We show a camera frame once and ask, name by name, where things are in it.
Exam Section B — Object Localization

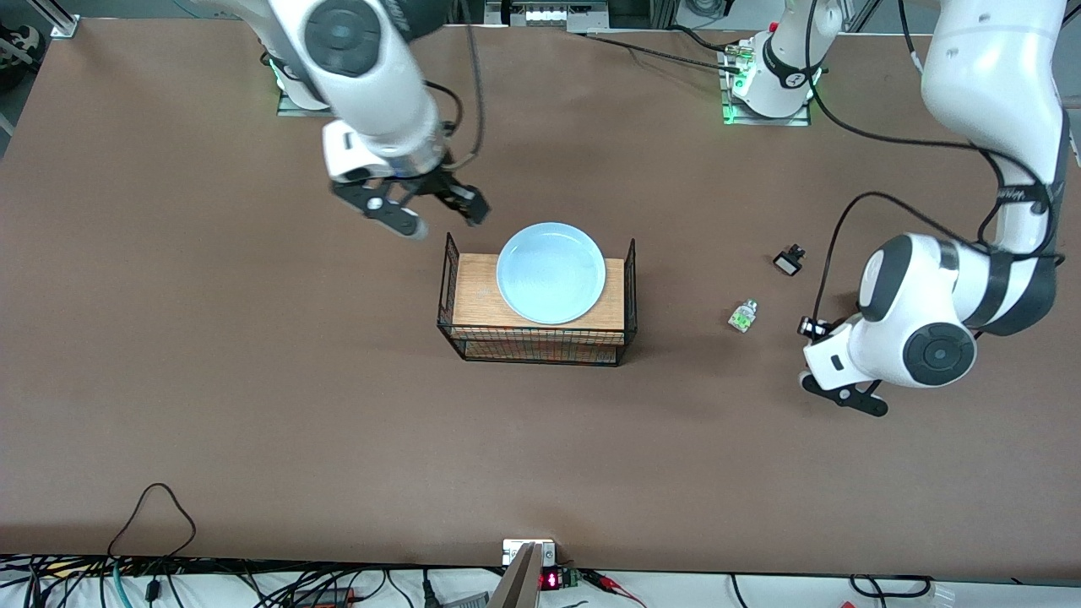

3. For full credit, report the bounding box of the light blue plate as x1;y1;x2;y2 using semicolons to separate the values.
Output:
496;222;607;326

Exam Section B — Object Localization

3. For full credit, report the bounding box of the wooden board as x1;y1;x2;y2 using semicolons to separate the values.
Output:
452;253;627;332

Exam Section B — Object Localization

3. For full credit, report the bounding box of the silver power strip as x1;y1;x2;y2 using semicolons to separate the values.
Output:
486;0;611;35

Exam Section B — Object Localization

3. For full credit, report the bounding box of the red probe clip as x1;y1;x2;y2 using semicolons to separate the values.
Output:
583;570;648;608

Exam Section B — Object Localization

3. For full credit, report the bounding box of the black power adapter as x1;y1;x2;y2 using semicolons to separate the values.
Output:
291;587;357;608

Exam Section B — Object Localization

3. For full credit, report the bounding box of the black white round object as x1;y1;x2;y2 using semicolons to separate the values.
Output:
0;24;45;90

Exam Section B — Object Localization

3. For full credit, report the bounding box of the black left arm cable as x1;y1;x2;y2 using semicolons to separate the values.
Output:
807;0;1061;320

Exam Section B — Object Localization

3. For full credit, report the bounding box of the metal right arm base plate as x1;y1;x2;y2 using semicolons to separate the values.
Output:
277;59;334;117

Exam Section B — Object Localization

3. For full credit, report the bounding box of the black wire rack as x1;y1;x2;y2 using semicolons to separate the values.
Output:
437;232;638;367

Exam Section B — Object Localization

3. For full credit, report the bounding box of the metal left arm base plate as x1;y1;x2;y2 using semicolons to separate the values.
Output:
718;42;813;128

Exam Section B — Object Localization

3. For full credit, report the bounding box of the black cable to base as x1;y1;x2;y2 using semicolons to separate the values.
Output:
581;32;744;73

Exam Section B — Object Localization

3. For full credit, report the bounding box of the thin black cable loop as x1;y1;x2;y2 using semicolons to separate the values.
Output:
849;574;935;600

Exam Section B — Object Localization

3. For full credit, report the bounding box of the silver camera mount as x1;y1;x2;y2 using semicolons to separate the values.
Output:
490;539;558;608

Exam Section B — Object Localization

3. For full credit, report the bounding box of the looped black cable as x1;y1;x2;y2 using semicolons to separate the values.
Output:
107;483;198;560

